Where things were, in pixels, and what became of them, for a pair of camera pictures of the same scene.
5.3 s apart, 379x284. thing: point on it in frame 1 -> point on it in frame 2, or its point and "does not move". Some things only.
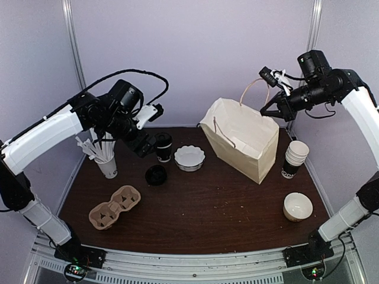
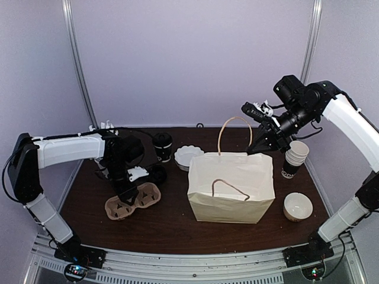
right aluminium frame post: (314, 25) does not move
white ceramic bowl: (298, 207) does not move
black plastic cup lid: (163, 140) does not move
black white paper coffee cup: (164, 154) does not move
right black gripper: (286, 110) -> (279, 140)
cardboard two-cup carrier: (103, 215) -> (148, 195)
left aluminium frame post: (72, 33) does not move
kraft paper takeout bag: (241, 140) -> (236, 187)
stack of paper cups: (296, 153) does not move
